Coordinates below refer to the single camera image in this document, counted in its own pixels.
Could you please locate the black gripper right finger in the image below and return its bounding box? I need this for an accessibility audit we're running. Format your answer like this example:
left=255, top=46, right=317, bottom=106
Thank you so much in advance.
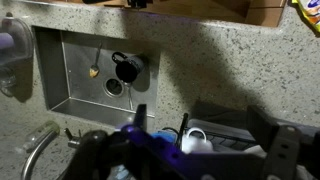
left=246, top=105, right=320, bottom=180

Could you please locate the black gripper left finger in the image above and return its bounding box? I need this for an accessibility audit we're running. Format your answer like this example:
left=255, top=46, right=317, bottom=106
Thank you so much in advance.
left=63, top=103, right=148, bottom=180

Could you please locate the white ceramic mug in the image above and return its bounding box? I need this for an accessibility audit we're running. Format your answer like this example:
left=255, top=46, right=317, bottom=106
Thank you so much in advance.
left=181, top=127, right=214, bottom=154

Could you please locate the black two-tier dish rack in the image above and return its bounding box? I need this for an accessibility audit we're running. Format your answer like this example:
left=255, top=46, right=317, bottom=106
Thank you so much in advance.
left=161, top=99, right=320, bottom=158

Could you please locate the black mug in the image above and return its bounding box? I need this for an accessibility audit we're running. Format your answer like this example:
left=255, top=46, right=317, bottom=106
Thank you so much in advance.
left=111, top=51, right=147, bottom=84

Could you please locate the steel kitchen faucet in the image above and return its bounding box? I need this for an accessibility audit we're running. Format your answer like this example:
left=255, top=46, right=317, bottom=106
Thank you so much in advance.
left=20, top=120, right=83, bottom=180

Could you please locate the stainless steel sink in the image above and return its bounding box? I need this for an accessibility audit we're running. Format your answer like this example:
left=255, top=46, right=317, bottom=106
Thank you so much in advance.
left=32, top=25, right=162, bottom=119

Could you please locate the plain metal spoon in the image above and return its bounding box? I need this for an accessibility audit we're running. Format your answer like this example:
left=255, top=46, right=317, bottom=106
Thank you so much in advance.
left=124, top=81, right=135, bottom=112

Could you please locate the blue sponge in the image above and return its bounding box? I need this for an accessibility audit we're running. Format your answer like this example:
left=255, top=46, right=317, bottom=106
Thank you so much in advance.
left=151, top=130, right=178, bottom=145

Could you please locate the metal spoon with food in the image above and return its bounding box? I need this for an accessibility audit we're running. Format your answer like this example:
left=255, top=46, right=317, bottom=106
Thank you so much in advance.
left=88, top=42, right=104, bottom=80

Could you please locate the water filter pitcher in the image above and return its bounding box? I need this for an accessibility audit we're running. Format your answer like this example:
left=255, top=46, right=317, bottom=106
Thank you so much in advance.
left=0, top=12, right=35, bottom=101

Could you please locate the yellow orange snack bag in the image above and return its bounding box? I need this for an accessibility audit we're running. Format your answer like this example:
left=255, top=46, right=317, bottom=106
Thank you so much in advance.
left=290, top=0, right=320, bottom=34

